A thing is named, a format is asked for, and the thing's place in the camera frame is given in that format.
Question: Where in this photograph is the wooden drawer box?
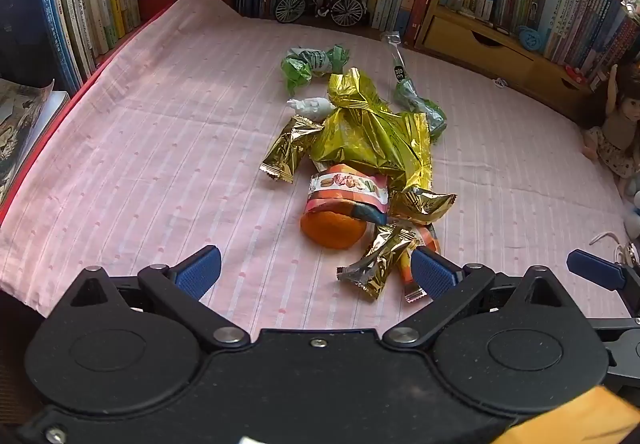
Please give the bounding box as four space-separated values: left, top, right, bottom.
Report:
415 1 601 125

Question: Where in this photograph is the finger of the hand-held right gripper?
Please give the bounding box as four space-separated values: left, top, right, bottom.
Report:
566 249 640 315

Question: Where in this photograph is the small gold foil wrapper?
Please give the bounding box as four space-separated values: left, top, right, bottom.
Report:
387 188 458 225
259 115 326 185
336 223 421 302

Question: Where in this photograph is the macaron print snack packet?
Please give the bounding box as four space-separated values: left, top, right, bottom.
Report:
302 164 391 227

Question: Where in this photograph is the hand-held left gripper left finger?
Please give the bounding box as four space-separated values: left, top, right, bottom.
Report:
47 245 251 350

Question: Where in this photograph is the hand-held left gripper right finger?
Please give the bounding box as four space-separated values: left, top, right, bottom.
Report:
382 246 583 349

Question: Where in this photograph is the white cord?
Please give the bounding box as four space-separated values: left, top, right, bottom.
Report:
590 231 627 265

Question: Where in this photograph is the open illustrated magazine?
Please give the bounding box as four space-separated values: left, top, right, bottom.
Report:
0 78 71 205

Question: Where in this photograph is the large gold foil wrapper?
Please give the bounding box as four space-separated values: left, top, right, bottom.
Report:
310 68 433 195

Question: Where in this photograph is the long green clear wrapper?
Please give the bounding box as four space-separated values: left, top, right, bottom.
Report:
382 31 448 145

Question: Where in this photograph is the orange fruit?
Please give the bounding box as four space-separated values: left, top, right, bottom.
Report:
299 209 366 251

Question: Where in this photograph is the red mattress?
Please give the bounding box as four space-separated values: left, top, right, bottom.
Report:
0 4 171 225

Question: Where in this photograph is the pink striped bedsheet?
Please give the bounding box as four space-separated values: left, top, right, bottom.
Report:
0 0 636 350

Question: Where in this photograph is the crumpled green white wrapper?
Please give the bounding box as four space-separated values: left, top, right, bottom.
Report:
280 44 351 94

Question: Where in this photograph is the white blue plush toy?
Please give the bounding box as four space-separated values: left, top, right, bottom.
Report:
622 174 640 239

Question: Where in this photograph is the blue round ornament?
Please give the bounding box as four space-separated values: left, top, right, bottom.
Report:
517 26 543 52

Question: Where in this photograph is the doll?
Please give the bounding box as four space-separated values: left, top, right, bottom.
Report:
582 64 640 197

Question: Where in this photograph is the large dark blue book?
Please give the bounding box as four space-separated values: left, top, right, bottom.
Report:
0 0 68 92

